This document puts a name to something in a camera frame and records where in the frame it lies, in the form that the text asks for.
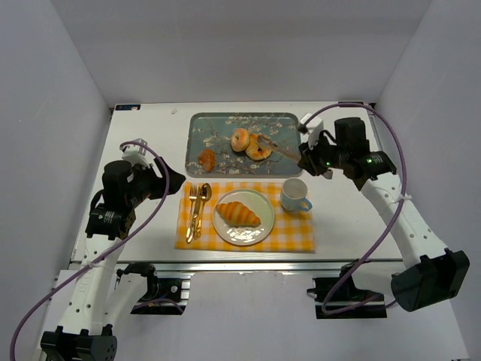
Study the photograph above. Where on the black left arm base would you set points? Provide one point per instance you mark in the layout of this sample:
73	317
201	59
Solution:
165	294

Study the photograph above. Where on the light blue mug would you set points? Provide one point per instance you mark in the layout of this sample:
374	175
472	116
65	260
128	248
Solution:
293	195

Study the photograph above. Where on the blue label left corner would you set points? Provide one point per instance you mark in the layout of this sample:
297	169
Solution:
130	107

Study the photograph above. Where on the white ceramic plate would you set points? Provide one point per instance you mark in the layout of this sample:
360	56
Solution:
244	236

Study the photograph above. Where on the yellow checkered cloth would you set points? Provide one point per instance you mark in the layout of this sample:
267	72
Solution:
292	232

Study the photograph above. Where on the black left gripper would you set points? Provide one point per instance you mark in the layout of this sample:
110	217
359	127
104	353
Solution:
156	180

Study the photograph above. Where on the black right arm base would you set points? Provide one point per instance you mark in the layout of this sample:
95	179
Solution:
347	295

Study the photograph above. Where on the striped croissant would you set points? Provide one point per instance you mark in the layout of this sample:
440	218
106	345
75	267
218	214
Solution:
237	214

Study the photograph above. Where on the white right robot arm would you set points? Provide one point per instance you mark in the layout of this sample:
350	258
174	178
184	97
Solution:
408	261

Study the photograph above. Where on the glazed bagel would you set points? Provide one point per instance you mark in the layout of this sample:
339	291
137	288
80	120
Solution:
240	140
255	151

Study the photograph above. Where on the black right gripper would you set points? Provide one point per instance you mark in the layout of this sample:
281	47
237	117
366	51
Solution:
307	159

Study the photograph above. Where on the blue floral tray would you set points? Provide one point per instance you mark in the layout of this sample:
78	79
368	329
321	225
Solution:
229	145

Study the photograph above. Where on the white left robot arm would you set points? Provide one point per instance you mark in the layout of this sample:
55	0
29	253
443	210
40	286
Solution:
85	331

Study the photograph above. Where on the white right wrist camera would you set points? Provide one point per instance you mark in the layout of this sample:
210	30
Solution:
314	127

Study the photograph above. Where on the gold fork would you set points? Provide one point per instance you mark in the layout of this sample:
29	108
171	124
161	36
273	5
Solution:
193	193

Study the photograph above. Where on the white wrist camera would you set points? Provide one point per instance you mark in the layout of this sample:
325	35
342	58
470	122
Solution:
314	127
135	154

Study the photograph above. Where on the steel serving tongs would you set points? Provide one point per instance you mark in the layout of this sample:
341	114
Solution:
293	155

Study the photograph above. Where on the glazed bagel right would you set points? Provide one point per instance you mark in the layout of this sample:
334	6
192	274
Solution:
255	151

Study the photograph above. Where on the gold spoon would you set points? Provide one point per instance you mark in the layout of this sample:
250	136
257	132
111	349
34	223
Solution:
206	194

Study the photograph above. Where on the glazed bagel left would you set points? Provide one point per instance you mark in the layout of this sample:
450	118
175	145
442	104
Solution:
240	140

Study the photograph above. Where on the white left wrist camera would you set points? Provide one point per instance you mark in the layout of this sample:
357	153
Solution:
135	154

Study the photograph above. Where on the aluminium front rail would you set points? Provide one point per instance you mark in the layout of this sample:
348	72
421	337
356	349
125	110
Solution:
242	265

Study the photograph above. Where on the small brown pastry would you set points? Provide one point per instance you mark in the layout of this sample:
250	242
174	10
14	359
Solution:
206	159

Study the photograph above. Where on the gold knife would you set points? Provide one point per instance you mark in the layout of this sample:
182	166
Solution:
196	212

